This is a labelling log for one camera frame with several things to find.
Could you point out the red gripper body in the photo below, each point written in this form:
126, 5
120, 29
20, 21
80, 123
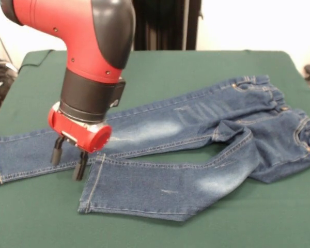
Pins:
77, 131

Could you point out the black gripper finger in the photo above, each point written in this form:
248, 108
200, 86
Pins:
57, 151
79, 166

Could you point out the blue denim jeans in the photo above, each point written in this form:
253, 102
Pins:
170, 144

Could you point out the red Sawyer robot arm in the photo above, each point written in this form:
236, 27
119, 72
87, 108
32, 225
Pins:
93, 51

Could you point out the dark green table cloth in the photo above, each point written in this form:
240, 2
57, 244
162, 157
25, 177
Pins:
222, 64

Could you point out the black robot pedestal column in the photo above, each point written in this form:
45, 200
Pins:
165, 25

